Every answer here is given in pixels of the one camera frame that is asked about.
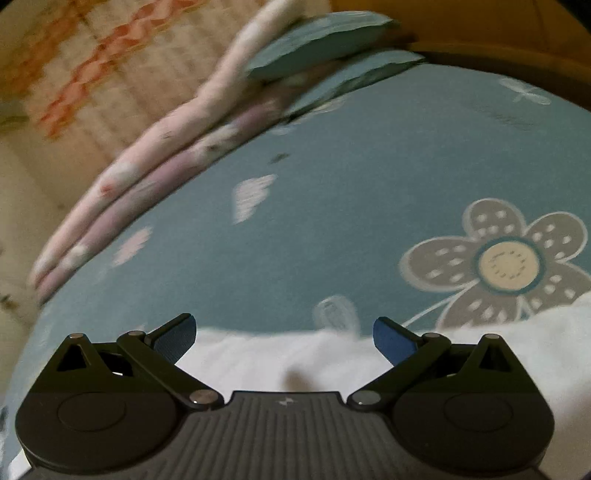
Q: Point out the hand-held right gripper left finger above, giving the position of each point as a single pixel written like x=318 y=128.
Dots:
x=178 y=337

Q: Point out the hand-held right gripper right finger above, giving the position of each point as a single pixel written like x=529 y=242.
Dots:
x=390 y=339

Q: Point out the white long-sleeved shirt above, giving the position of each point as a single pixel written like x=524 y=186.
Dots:
x=554 y=360

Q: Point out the purple floral quilt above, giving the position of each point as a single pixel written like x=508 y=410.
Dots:
x=152 y=184

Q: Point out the bed with teal floral sheet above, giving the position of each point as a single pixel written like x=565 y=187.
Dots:
x=346 y=161

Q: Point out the pink floral quilt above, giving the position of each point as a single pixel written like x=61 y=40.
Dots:
x=184 y=124

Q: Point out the teal pillow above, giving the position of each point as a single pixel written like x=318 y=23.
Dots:
x=360 y=76
x=318 y=46

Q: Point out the orange patterned curtain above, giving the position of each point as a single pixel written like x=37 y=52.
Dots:
x=115 y=60

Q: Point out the wooden headboard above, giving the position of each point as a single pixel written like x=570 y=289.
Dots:
x=485 y=27

